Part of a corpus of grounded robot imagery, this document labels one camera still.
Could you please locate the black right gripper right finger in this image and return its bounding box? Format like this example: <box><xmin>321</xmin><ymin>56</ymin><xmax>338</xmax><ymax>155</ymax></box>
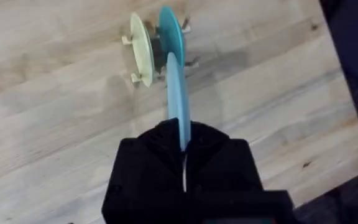
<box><xmin>185</xmin><ymin>121</ymin><xmax>298</xmax><ymax>224</ymax></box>

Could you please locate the pale green plate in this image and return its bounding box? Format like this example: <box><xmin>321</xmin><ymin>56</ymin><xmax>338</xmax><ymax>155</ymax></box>
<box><xmin>129</xmin><ymin>12</ymin><xmax>155</xmax><ymax>88</ymax></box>

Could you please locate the light blue plate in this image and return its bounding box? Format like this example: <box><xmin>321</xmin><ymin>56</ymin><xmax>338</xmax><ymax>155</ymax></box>
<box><xmin>165</xmin><ymin>52</ymin><xmax>192</xmax><ymax>152</ymax></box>

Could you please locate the small peg dish rack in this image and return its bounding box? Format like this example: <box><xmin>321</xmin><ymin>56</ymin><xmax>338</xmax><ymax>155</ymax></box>
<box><xmin>121</xmin><ymin>17</ymin><xmax>200</xmax><ymax>84</ymax></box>

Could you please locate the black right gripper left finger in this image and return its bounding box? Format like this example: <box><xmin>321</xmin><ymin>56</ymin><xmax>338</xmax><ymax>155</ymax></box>
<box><xmin>101</xmin><ymin>118</ymin><xmax>186</xmax><ymax>224</ymax></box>

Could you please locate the teal plate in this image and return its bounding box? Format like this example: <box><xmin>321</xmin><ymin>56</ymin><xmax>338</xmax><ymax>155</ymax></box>
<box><xmin>158</xmin><ymin>6</ymin><xmax>186</xmax><ymax>67</ymax></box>

